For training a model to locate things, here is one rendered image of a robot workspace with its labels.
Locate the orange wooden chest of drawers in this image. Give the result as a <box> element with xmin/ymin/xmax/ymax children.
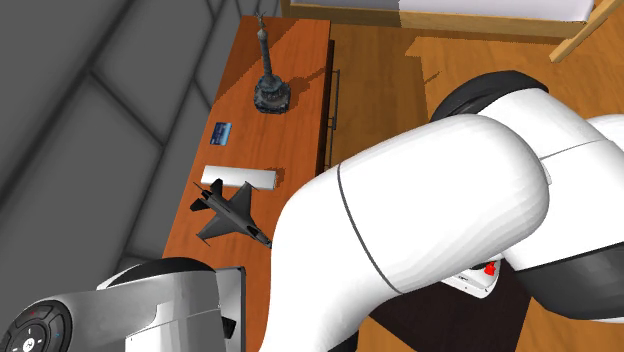
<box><xmin>162</xmin><ymin>14</ymin><xmax>342</xmax><ymax>352</ymax></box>

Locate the white flat bar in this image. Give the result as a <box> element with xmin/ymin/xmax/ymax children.
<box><xmin>200</xmin><ymin>164</ymin><xmax>278</xmax><ymax>191</ymax></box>

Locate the dark column statue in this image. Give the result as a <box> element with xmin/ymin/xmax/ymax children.
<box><xmin>252</xmin><ymin>12</ymin><xmax>293</xmax><ymax>115</ymax></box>

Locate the grey toy jet plane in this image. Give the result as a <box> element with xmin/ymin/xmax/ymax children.
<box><xmin>189</xmin><ymin>178</ymin><xmax>273</xmax><ymax>249</ymax></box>

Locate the blue card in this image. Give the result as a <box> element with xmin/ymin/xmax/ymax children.
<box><xmin>209</xmin><ymin>121</ymin><xmax>233</xmax><ymax>146</ymax></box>

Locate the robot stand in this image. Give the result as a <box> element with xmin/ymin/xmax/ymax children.
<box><xmin>367</xmin><ymin>265</ymin><xmax>535</xmax><ymax>352</ymax></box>

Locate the wooden bed with white mattress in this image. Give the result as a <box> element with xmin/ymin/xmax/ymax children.
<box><xmin>280</xmin><ymin>0</ymin><xmax>598</xmax><ymax>40</ymax></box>

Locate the light wooden bar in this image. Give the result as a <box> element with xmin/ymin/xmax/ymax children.
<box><xmin>548</xmin><ymin>0</ymin><xmax>624</xmax><ymax>64</ymax></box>

